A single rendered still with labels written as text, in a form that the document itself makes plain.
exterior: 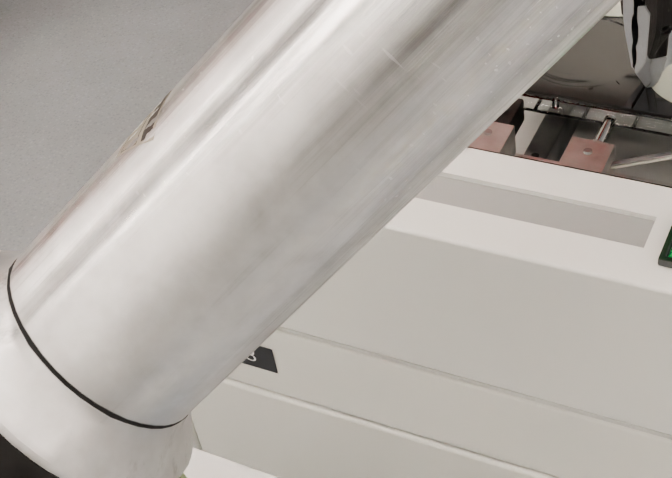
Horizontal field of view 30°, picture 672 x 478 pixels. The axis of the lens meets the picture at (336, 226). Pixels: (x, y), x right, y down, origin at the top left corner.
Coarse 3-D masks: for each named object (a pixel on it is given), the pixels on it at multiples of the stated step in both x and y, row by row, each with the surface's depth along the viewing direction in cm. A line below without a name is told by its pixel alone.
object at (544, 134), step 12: (552, 120) 107; (564, 120) 107; (576, 120) 110; (540, 132) 106; (552, 132) 106; (564, 132) 107; (540, 144) 105; (552, 144) 105; (564, 144) 108; (540, 156) 104; (552, 156) 105
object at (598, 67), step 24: (600, 24) 108; (576, 48) 106; (600, 48) 105; (624, 48) 105; (552, 72) 104; (576, 72) 103; (600, 72) 103; (624, 72) 102; (552, 96) 101; (576, 96) 101; (600, 96) 100; (624, 96) 100; (648, 96) 100
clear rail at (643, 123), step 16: (528, 96) 101; (544, 96) 101; (544, 112) 101; (560, 112) 100; (576, 112) 99; (592, 112) 99; (608, 112) 98; (624, 112) 98; (624, 128) 98; (640, 128) 97; (656, 128) 97
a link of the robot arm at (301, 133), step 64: (256, 0) 41; (320, 0) 38; (384, 0) 37; (448, 0) 37; (512, 0) 37; (576, 0) 37; (256, 64) 39; (320, 64) 38; (384, 64) 38; (448, 64) 38; (512, 64) 38; (192, 128) 40; (256, 128) 39; (320, 128) 39; (384, 128) 39; (448, 128) 39; (128, 192) 41; (192, 192) 40; (256, 192) 39; (320, 192) 39; (384, 192) 40; (0, 256) 47; (64, 256) 42; (128, 256) 41; (192, 256) 40; (256, 256) 40; (320, 256) 41; (0, 320) 43; (64, 320) 42; (128, 320) 41; (192, 320) 42; (256, 320) 42; (0, 384) 42; (64, 384) 43; (128, 384) 43; (192, 384) 44; (0, 448) 42; (64, 448) 42; (128, 448) 44; (192, 448) 49
